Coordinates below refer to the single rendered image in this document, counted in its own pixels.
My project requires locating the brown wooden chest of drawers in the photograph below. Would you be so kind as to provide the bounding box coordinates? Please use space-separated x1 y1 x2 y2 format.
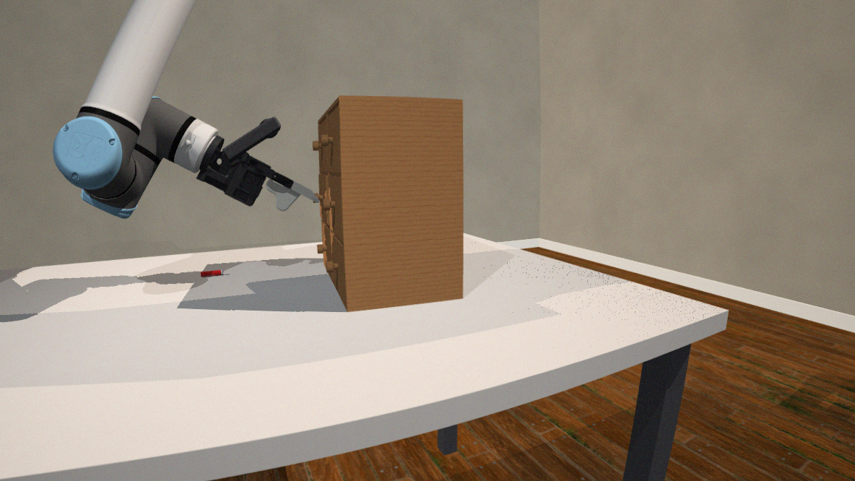
318 95 464 312

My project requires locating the brown wooden drawer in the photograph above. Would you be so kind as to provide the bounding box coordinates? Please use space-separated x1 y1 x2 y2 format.
313 119 328 168
321 106 340 168
326 233 347 306
315 174 330 225
323 175 343 239
317 222 331 265

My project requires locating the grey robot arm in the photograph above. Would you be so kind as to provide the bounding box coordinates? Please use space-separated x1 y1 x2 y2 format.
53 0 281 219

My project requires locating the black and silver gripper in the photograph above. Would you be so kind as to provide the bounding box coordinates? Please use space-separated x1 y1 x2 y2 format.
196 136 320 211

